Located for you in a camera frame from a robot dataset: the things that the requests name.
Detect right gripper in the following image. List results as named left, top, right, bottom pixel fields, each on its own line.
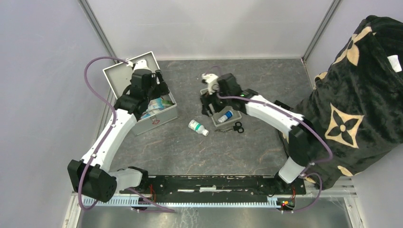
left=200, top=84, right=231, bottom=117

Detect blue white gauze packet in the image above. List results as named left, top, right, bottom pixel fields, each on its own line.
left=146, top=98, right=165, bottom=113

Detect grey divider tray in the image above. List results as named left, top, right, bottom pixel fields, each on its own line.
left=200, top=88, right=242, bottom=131

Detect white blue small bottle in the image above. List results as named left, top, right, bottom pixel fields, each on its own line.
left=217, top=110, right=233, bottom=123

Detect clear white plastic bottle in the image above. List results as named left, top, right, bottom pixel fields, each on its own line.
left=188, top=120, right=209, bottom=136

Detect grey metal case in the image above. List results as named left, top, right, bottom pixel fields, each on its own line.
left=103, top=51, right=179, bottom=135

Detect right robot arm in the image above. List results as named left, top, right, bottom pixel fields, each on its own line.
left=200, top=74, right=320, bottom=194

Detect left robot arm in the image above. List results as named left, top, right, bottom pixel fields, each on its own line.
left=67, top=69, right=169, bottom=203

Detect black scissors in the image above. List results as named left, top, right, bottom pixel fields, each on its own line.
left=215, top=121, right=244, bottom=133

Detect black floral blanket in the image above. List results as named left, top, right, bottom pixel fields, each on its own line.
left=291, top=15, right=403, bottom=190

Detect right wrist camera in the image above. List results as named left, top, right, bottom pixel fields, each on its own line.
left=201, top=73, right=219, bottom=95

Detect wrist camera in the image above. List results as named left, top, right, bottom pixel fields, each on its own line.
left=201, top=73, right=219, bottom=95
left=126, top=59, right=151, bottom=72

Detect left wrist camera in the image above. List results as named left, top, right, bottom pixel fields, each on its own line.
left=126, top=59, right=151, bottom=72

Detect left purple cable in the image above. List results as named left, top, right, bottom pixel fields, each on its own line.
left=77, top=56, right=133, bottom=211

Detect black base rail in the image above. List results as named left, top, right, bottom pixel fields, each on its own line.
left=135, top=175, right=307, bottom=203

